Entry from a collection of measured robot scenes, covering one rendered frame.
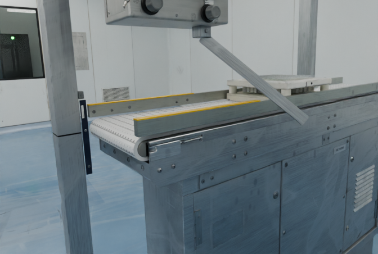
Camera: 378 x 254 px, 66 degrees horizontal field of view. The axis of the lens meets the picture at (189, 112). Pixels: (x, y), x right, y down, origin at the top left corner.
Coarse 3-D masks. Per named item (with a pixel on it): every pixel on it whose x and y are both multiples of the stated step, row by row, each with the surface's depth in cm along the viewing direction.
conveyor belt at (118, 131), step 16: (352, 96) 105; (144, 112) 82; (160, 112) 81; (272, 112) 78; (96, 128) 71; (112, 128) 65; (128, 128) 63; (192, 128) 62; (112, 144) 64; (128, 144) 56; (144, 160) 56
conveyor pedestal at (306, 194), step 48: (336, 144) 110; (144, 192) 83; (192, 192) 68; (240, 192) 80; (288, 192) 94; (336, 192) 115; (192, 240) 70; (240, 240) 82; (288, 240) 98; (336, 240) 120
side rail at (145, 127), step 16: (288, 96) 80; (304, 96) 84; (320, 96) 89; (336, 96) 95; (192, 112) 60; (208, 112) 62; (224, 112) 65; (240, 112) 68; (256, 112) 72; (144, 128) 53; (160, 128) 56; (176, 128) 58
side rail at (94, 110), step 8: (336, 80) 148; (240, 88) 106; (176, 96) 90; (184, 96) 92; (192, 96) 94; (200, 96) 96; (208, 96) 98; (216, 96) 100; (224, 96) 102; (104, 104) 76; (112, 104) 78; (120, 104) 79; (128, 104) 80; (136, 104) 82; (144, 104) 83; (152, 104) 85; (160, 104) 87; (168, 104) 88; (176, 104) 90; (184, 104) 92; (88, 112) 75; (96, 112) 75; (104, 112) 77; (112, 112) 78; (120, 112) 79
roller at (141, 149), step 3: (144, 141) 55; (141, 144) 55; (144, 144) 55; (138, 147) 55; (141, 147) 55; (144, 147) 55; (147, 147) 56; (138, 150) 55; (141, 150) 55; (144, 150) 55; (147, 150) 56; (138, 153) 55; (141, 153) 55; (144, 153) 55; (147, 153) 56; (141, 156) 56; (144, 156) 55; (147, 156) 56
